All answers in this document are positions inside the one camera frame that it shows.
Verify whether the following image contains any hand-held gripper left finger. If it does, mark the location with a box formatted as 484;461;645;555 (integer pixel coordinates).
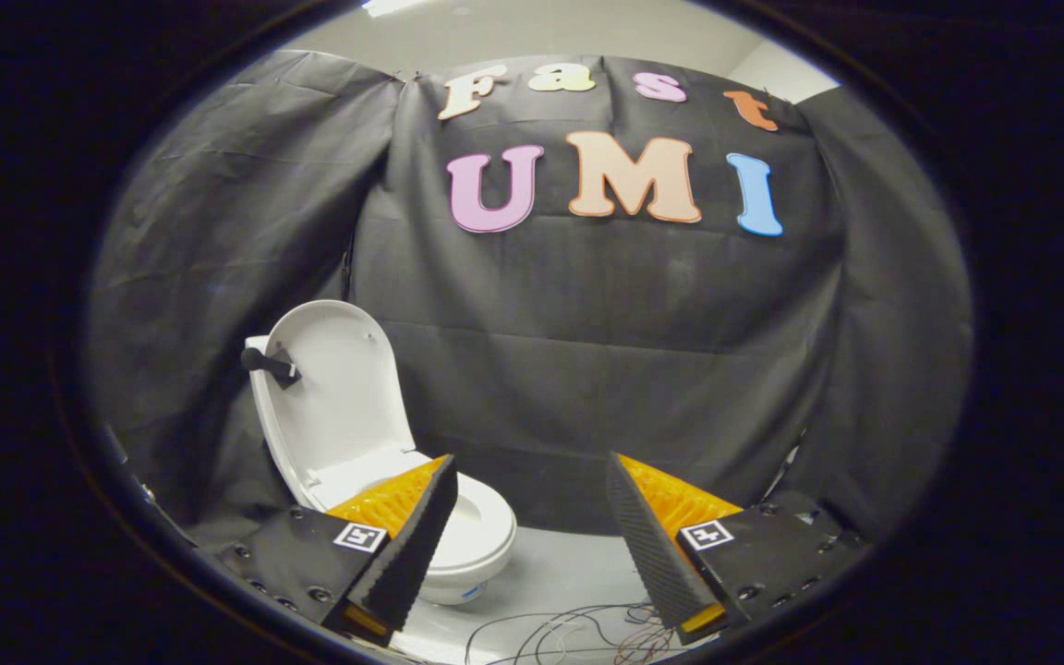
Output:
213;453;460;648

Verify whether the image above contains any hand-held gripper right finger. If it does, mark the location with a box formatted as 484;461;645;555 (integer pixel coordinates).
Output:
605;452;867;647

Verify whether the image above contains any white toilet lid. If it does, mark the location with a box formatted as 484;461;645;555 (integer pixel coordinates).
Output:
240;299;418;512

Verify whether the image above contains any white toilet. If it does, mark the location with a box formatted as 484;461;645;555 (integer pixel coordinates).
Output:
244;334;517;607

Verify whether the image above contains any white toilet seat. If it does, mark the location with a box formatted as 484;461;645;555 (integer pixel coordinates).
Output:
308;449;517;575

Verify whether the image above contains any black backdrop cloth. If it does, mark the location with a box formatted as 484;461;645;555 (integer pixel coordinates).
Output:
87;50;975;548

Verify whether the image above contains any tangle of floor cables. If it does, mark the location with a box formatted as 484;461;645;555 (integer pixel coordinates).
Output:
463;601;685;665

